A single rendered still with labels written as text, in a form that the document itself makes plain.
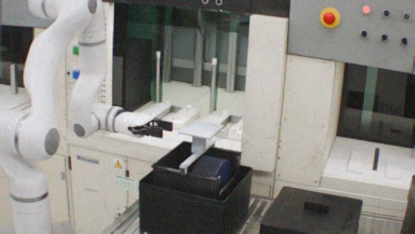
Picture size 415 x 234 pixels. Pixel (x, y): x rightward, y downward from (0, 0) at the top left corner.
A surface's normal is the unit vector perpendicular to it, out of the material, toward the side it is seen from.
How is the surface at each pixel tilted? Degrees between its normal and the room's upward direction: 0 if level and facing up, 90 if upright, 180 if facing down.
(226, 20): 90
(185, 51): 90
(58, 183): 90
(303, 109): 90
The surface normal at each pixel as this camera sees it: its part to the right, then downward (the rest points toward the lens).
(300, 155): -0.34, 0.29
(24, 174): 0.30, -0.67
